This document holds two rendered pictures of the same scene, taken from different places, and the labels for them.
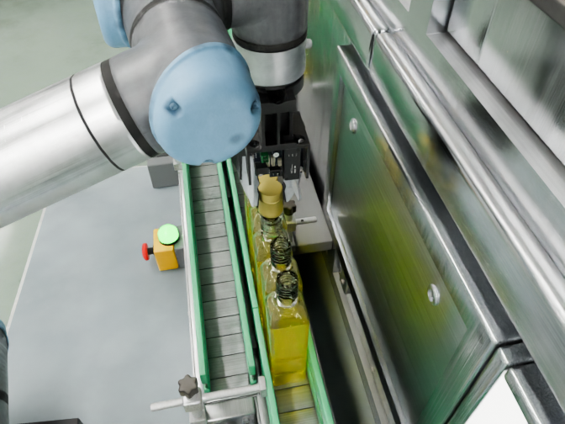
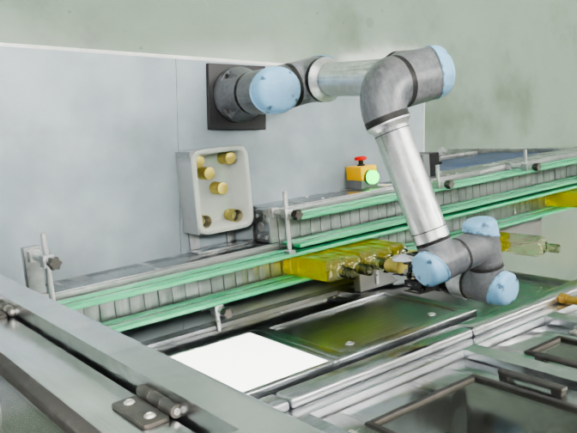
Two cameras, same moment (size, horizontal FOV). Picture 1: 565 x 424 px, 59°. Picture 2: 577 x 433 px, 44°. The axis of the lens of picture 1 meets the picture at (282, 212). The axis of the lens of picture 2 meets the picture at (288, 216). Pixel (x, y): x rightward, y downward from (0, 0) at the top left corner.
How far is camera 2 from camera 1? 1.18 m
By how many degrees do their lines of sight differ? 6
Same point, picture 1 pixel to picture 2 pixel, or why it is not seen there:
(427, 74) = (446, 349)
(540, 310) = (355, 370)
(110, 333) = (308, 137)
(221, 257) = (355, 218)
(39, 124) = (428, 216)
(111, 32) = (465, 228)
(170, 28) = (457, 259)
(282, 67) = (452, 287)
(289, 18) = (470, 293)
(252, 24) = (470, 277)
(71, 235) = not seen: hidden behind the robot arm
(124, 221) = not seen: hidden behind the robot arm
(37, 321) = not seen: hidden behind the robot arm
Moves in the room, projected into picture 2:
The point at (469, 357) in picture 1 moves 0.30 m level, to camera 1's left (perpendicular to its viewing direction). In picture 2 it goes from (330, 352) to (339, 218)
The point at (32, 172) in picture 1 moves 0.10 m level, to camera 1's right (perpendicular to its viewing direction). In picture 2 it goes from (413, 212) to (409, 260)
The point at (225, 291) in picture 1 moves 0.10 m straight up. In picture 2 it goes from (335, 222) to (358, 225)
